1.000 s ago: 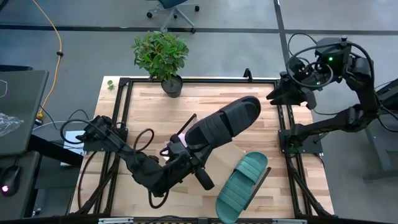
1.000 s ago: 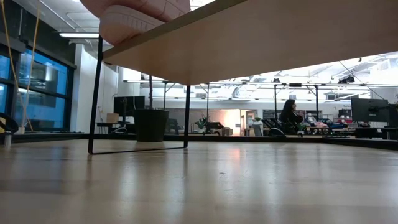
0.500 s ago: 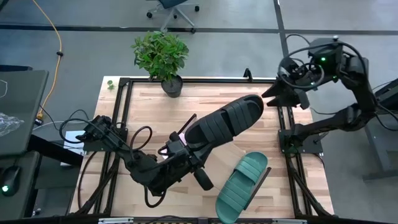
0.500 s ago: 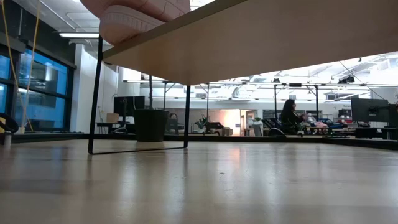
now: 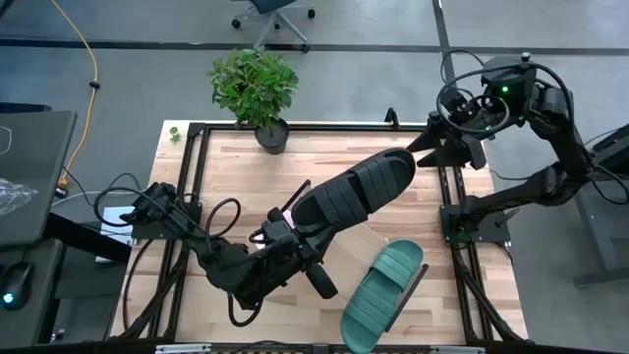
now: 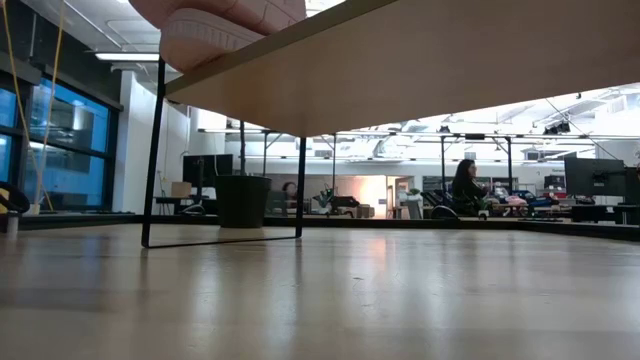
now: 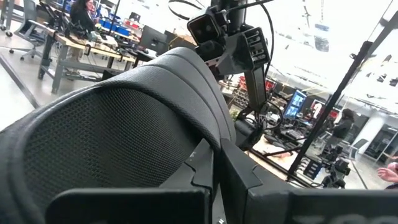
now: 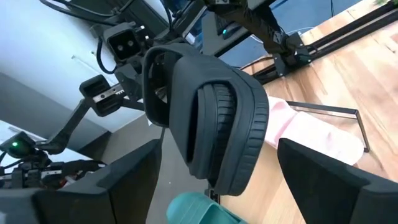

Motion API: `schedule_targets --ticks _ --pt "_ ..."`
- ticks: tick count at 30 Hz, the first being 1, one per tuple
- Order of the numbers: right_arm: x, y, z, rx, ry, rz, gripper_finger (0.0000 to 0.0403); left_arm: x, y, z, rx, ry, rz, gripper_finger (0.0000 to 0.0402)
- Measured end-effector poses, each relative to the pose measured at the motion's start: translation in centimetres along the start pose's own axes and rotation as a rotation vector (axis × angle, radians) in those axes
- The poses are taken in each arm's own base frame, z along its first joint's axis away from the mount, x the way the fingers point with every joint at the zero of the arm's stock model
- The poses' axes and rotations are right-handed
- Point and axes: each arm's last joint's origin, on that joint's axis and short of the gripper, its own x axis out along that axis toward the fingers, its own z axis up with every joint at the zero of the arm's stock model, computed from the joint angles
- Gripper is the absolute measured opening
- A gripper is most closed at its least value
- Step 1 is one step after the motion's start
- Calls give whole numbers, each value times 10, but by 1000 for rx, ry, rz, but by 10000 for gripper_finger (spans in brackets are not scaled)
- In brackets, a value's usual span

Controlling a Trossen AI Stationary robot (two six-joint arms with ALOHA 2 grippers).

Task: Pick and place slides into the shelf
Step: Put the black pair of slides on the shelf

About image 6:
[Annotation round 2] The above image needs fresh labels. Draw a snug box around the person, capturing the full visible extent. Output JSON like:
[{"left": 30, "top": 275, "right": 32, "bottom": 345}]
[
  {"left": 281, "top": 181, "right": 300, "bottom": 209},
  {"left": 451, "top": 158, "right": 490, "bottom": 217}
]

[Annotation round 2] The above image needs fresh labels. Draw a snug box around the green potted plant black pot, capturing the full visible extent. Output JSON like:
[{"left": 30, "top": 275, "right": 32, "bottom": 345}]
[{"left": 215, "top": 174, "right": 273, "bottom": 230}]

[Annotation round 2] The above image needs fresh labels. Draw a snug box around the yellow cable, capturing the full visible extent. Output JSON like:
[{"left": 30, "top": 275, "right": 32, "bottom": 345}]
[{"left": 0, "top": 0, "right": 67, "bottom": 214}]

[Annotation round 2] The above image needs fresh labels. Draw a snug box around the dark screen on stand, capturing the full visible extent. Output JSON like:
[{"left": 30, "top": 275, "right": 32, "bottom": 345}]
[{"left": 182, "top": 153, "right": 235, "bottom": 201}]

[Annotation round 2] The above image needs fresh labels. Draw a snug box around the black computer monitor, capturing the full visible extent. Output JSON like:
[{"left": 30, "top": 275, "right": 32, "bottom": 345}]
[{"left": 563, "top": 157, "right": 640, "bottom": 199}]

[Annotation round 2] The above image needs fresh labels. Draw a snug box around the wooden shelf with black legs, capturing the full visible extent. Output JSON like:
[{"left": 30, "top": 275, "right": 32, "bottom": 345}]
[{"left": 141, "top": 0, "right": 640, "bottom": 249}]

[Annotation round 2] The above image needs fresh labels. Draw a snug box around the pink rubber slide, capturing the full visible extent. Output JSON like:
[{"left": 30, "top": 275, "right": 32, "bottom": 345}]
[{"left": 128, "top": 0, "right": 307, "bottom": 74}]

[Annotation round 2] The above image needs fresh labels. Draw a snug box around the black aluminium table frame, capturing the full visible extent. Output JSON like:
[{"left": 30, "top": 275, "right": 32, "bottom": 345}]
[{"left": 0, "top": 212, "right": 640, "bottom": 242}]

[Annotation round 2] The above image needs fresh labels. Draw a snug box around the ceiling light strip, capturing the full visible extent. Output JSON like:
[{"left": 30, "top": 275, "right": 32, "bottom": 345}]
[{"left": 94, "top": 52, "right": 161, "bottom": 63}]

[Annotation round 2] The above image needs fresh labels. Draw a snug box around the black yellow round object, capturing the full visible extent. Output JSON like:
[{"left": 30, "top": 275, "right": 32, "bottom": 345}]
[{"left": 0, "top": 180, "right": 31, "bottom": 234}]

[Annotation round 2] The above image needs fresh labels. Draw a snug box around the large blue window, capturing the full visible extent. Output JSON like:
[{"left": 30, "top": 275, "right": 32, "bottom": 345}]
[{"left": 0, "top": 74, "right": 121, "bottom": 212}]

